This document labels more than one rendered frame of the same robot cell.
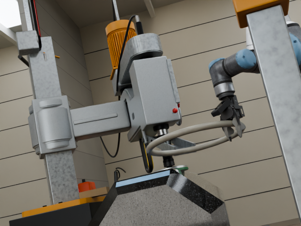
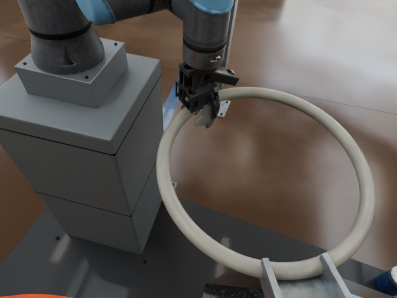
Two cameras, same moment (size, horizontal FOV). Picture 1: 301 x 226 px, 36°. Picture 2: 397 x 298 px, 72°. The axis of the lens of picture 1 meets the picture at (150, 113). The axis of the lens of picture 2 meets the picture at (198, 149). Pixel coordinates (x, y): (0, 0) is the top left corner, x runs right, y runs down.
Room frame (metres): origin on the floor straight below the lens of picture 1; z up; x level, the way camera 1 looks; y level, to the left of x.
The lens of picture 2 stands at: (2.65, -0.32, 1.38)
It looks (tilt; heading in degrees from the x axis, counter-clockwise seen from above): 50 degrees down; 183
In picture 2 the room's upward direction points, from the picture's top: 6 degrees clockwise
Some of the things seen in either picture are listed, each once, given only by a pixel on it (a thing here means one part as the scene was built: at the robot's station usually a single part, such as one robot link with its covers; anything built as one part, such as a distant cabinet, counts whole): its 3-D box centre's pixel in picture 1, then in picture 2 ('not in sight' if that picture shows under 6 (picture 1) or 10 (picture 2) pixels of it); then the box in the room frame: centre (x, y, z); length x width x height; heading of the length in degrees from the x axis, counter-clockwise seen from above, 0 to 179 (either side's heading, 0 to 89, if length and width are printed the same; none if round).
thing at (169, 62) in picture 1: (171, 82); not in sight; (2.84, -0.17, 1.35); 0.08 x 0.03 x 0.28; 12
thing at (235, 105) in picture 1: (230, 107); (198, 81); (2.10, -0.36, 0.99); 0.09 x 0.08 x 0.12; 133
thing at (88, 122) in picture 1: (79, 124); not in sight; (3.47, 0.54, 1.34); 0.74 x 0.34 x 0.25; 97
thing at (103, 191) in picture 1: (94, 193); not in sight; (3.34, 0.51, 0.81); 0.20 x 0.10 x 0.05; 85
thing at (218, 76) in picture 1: (220, 73); (205, 10); (2.11, -0.36, 1.16); 0.10 x 0.09 x 0.12; 46
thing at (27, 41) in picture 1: (28, 42); not in sight; (3.30, 0.78, 2.00); 0.20 x 0.18 x 0.15; 77
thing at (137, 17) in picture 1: (139, 28); not in sight; (2.88, -0.05, 1.76); 0.04 x 0.04 x 0.17
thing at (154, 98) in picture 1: (152, 99); not in sight; (2.96, -0.03, 1.30); 0.36 x 0.22 x 0.45; 12
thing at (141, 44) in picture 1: (137, 69); not in sight; (3.22, 0.03, 1.59); 0.96 x 0.25 x 0.17; 12
